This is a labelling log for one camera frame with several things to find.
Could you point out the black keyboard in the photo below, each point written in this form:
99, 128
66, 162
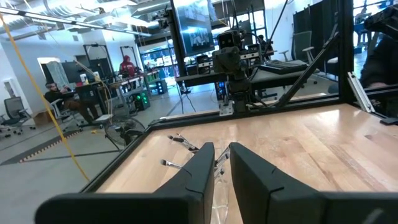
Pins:
283, 67

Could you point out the grey office chair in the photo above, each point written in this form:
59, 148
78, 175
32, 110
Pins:
14, 109

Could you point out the person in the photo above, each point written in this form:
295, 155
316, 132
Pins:
382, 62
264, 43
62, 98
127, 67

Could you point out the black device white labels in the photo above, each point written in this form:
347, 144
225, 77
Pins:
205, 70

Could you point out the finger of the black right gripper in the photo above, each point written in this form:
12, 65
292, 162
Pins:
232, 60
223, 60

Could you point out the cluttered workbench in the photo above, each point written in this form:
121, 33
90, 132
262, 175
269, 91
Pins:
130, 85

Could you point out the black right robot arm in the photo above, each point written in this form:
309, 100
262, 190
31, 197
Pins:
237, 90

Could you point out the black frame bracket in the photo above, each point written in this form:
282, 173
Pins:
390, 120

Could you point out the black room divider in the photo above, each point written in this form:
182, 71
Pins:
320, 31

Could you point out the black floor fan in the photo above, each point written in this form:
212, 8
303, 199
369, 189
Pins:
124, 132

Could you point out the black aluminium table frame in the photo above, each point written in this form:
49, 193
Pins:
345, 46

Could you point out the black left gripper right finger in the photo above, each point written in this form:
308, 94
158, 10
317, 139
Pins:
280, 205

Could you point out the large black monitor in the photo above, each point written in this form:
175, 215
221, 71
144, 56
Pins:
194, 31

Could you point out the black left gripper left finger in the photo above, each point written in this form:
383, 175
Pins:
174, 205

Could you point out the silver aluminium bar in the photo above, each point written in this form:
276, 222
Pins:
360, 91

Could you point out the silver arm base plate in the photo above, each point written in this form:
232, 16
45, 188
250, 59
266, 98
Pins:
226, 109

